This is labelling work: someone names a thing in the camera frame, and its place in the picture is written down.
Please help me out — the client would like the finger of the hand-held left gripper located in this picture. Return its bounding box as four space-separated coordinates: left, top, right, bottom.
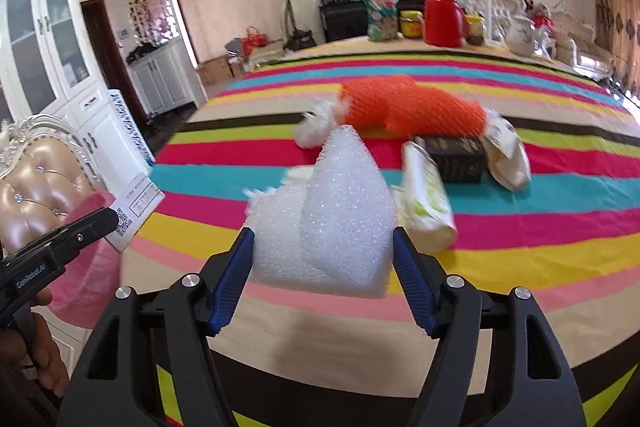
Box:
47 207 122 266

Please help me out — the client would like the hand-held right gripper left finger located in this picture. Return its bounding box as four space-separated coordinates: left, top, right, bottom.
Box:
57 227 258 427

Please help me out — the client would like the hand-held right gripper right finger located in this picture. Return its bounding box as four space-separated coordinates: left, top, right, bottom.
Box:
392 227 587 427

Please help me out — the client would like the small white cardboard box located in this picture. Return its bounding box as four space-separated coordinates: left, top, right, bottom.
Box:
106 172 166 254

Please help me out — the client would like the pink plastic bag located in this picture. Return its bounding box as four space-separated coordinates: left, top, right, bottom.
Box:
45 187 123 328

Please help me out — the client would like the white foam wrap sheet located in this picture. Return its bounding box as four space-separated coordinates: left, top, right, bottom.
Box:
243 126 398 299

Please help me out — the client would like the small black box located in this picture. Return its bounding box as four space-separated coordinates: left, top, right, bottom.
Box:
414 134 487 184

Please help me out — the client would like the cream plastic-wrapped packet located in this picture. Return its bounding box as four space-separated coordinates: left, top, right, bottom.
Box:
481 112 532 192

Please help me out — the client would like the orange foam fruit net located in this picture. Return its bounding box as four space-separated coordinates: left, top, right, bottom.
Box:
337 76 426 128
385 88 488 135

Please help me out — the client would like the person's left hand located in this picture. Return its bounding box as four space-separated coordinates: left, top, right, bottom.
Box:
0 304 71 400

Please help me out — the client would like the tufted leather carved chair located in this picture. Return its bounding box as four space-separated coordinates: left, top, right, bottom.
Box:
0 114 108 253

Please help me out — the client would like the white green printed packet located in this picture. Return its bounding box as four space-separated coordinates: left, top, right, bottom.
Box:
395 141 459 253

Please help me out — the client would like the striped colourful tablecloth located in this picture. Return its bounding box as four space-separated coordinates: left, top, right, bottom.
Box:
120 34 640 427

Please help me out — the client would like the low white cabinet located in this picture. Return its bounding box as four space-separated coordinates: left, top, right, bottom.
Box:
125 42 208 115

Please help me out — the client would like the tall white glass-door cabinet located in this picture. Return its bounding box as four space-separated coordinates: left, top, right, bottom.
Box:
0 0 151 208

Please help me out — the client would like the dark wooden door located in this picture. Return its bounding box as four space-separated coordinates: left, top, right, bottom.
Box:
80 0 151 118

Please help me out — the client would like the white carved lattice screen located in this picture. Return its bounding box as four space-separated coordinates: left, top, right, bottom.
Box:
122 0 181 48

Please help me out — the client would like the red handbag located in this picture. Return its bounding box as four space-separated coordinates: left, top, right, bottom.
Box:
242 27 268 54

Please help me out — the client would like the black bag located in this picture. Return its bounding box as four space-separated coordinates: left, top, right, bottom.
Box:
285 29 316 52

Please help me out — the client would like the dark jar with yellow lid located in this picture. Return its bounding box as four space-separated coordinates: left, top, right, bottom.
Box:
465 14 486 45

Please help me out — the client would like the red thermos jug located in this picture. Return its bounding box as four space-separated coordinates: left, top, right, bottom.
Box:
424 0 468 48

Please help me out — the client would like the white ceramic teapot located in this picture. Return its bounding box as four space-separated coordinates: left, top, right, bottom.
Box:
507 16 538 56

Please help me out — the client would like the black piano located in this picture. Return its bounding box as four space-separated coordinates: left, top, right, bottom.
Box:
319 0 426 44

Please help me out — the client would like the green snack bag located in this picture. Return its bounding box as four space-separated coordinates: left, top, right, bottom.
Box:
357 0 403 42

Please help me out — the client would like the white carved sofa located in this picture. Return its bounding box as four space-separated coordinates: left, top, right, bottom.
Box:
492 0 613 80

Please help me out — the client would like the brown patterned curtain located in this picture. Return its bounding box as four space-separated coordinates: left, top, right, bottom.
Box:
592 0 640 102

